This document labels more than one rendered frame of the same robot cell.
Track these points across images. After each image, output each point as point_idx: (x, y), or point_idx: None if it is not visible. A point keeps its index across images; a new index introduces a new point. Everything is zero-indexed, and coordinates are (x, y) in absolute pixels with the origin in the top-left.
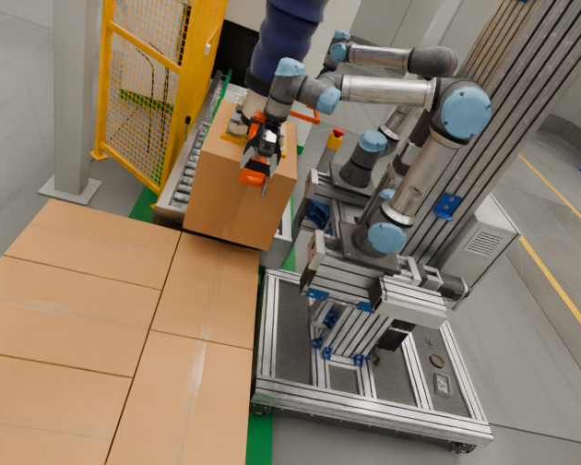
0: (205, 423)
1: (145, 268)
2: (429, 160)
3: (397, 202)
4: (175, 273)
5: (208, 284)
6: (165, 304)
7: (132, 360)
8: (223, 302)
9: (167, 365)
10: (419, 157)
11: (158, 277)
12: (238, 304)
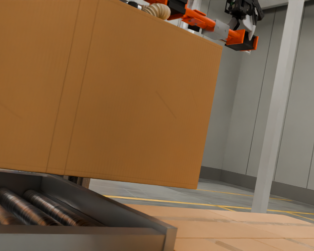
0: (274, 220)
1: (255, 248)
2: (201, 3)
3: (195, 34)
4: (219, 234)
5: (190, 221)
6: (256, 235)
7: (312, 239)
8: (191, 215)
9: (283, 230)
10: (198, 2)
11: (245, 241)
12: (179, 211)
